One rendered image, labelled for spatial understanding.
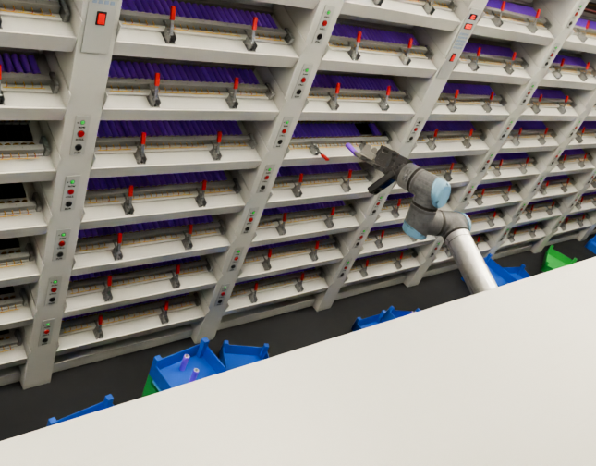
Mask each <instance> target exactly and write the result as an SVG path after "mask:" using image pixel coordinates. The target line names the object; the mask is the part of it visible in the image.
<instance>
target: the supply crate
mask: <svg viewBox="0 0 596 466"><path fill-rule="evenodd" d="M209 341H210V340H209V339H208V338H207V337H204V338H202V339H201V343H200V344H198V345H196V346H193V347H191V348H188V349H184V350H181V351H180V352H177V353H175V354H172V355H170V356H167V357H164V358H162V357H161V356H160V355H157V356H155V357H154V358H153V361H152V367H151V370H150V372H149V375H150V376H151V378H152V379H153V381H154V382H155V383H156V385H157V386H158V387H159V388H160V389H161V390H162V391H164V390H166V389H170V388H173V387H176V386H181V385H185V384H187V383H188V382H189V379H190V377H191V374H192V372H193V369H194V368H198V369H199V373H198V376H197V378H196V381H197V380H200V379H202V378H205V377H208V376H212V375H215V374H219V373H223V372H226V371H228V370H227V369H226V368H225V366H224V365H223V364H222V363H221V361H220V360H219V359H218V358H217V357H216V355H215V354H214V353H213V352H212V350H211V349H210V348H209V347H208V344H209ZM185 354H188V355H189V361H188V364H187V366H186V369H185V371H180V370H179V367H180V364H181V363H182V360H183V357H184V355H185Z"/></svg>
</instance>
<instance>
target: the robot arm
mask: <svg viewBox="0 0 596 466"><path fill-rule="evenodd" d="M354 153H355V155H356V156H357V157H358V158H359V159H361V160H363V161H365V162H366V163H368V164H370V165H372V167H374V168H376V169H378V170H379V171H381V172H383V173H384V176H383V177H381V178H380V179H378V180H377V181H375V182H374V183H373V184H371V185H370V186H369V187H368V192H369V193H371V194H374V195H377V194H378V193H379V192H381V191H382V190H384V189H385V188H387V187H388V186H390V185H391V184H392V183H394V182H395V181H396V182H397V185H398V186H399V187H401V188H402V189H404V190H407V191H408V192H410V193H412V194H413V195H414V196H413V199H412V202H411V204H410V206H409V208H408V211H407V215H406V218H405V219H404V223H403V226H402V229H403V231H404V232H405V233H406V234H407V235H409V236H410V237H411V238H414V239H419V240H425V239H426V238H427V235H432V236H441V237H443V239H444V242H445V244H446V245H447V246H448V248H449V250H450V252H451V254H452V256H453V258H454V260H455V262H456V265H457V267H458V269H459V271H460V273H461V275H462V276H463V278H464V280H465V282H466V284H467V287H468V290H469V292H470V294H471V295H474V294H477V293H480V292H483V291H485V290H489V289H492V288H497V287H498V286H497V284H496V283H495V281H494V279H493V276H492V274H491V272H490V270H489V268H488V266H487V265H486V263H485V262H484V260H483V258H482V256H481V254H480V251H479V249H478V247H477V246H476V244H475V242H474V240H473V238H472V237H471V235H470V230H471V221H470V219H469V217H468V216H467V215H466V214H464V213H460V212H458V211H454V212H453V211H445V210H438V208H442V207H443V206H444V205H445V204H446V203H447V200H448V199H449V197H450V193H451V186H450V184H449V183H448V182H447V181H445V180H443V179H442V178H439V177H437V176H435V175H434V174H432V173H430V172H428V171H427V170H425V169H423V168H421V167H419V166H416V165H414V164H413V161H411V160H409V159H407V158H406V157H404V156H402V155H400V154H399V153H398V152H396V151H393V150H391V149H389V148H387V147H385V146H382V145H381V147H380V149H379V150H378V151H377V148H375V147H374V148H371V145H370V144H367V145H366V146H365V147H364V148H363V149H362V150H361V151H360V152H359V153H358V152H356V151H355V152H354ZM373 160H375V161H373Z"/></svg>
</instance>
